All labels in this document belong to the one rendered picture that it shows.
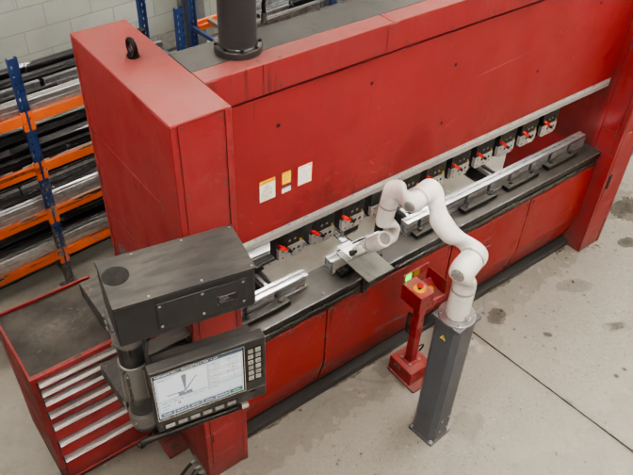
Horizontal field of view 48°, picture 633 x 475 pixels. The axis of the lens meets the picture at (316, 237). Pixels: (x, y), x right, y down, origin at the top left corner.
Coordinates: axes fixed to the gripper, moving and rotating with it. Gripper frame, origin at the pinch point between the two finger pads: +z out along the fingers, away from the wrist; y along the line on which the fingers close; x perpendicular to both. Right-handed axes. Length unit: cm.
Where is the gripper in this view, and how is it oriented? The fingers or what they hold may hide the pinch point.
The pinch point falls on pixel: (355, 251)
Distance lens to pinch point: 391.8
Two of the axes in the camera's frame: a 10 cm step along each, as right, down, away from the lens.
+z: -4.2, 2.2, 8.8
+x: 4.3, 9.0, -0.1
